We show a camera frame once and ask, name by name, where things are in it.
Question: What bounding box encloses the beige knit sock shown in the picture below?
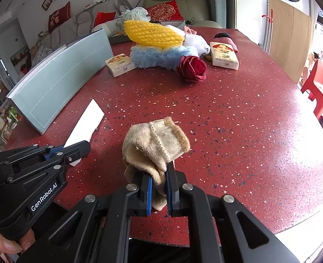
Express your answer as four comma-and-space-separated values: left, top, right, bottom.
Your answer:
122, 116, 191, 211

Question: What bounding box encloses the blue white mask packet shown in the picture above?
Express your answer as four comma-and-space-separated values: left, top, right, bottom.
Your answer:
63, 98, 106, 167

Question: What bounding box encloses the red fabric rose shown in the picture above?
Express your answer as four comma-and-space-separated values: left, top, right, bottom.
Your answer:
176, 55, 207, 83

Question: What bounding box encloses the light blue fluffy duster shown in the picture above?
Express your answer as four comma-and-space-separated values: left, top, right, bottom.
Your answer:
130, 45, 199, 70

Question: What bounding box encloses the tissue pack with red cartoon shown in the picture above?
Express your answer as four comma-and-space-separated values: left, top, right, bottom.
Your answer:
105, 53, 136, 78

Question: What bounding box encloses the yellow foam fruit net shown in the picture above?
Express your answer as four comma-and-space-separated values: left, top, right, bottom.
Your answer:
123, 20, 185, 49

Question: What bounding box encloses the white nonwoven bag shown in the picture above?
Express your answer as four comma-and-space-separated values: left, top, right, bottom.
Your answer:
165, 24, 210, 57

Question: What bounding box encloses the person's left hand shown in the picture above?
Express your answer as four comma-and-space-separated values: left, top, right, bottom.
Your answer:
0, 229, 35, 262

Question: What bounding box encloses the grey storage box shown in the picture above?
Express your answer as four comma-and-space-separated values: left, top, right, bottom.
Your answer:
7, 29, 113, 134

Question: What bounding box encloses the knitted grey white blanket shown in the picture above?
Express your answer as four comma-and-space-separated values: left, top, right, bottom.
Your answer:
32, 45, 53, 67

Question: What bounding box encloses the pink slipper sock black cuff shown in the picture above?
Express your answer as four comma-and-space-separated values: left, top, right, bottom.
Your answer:
214, 33, 238, 53

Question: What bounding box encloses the pink knit sock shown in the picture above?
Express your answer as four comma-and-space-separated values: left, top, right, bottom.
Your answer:
183, 26, 197, 34

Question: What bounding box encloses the red cushion with characters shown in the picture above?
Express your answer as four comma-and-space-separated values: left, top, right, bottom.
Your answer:
48, 2, 71, 33

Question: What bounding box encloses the red embroidered cushion on armchair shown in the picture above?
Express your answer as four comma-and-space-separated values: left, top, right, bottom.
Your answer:
147, 0, 184, 22

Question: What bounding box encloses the red plastic child chair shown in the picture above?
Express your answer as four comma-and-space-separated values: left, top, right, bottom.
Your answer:
301, 58, 323, 129

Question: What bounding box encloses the grey covered sofa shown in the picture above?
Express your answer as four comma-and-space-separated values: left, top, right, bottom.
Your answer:
30, 0, 132, 59

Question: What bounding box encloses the green white bath loofah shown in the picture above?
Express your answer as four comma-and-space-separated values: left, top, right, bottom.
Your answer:
121, 7, 151, 23

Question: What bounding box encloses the small red pillow on sofa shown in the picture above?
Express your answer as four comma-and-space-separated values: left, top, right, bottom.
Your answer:
93, 12, 116, 28

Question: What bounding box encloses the wooden cabinet panel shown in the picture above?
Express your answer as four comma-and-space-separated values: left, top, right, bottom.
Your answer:
269, 0, 313, 84

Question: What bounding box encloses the small picture frame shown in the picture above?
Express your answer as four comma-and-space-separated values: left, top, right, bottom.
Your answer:
42, 0, 53, 11

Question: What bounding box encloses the red mop handle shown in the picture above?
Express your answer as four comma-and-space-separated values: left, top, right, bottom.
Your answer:
262, 9, 273, 55

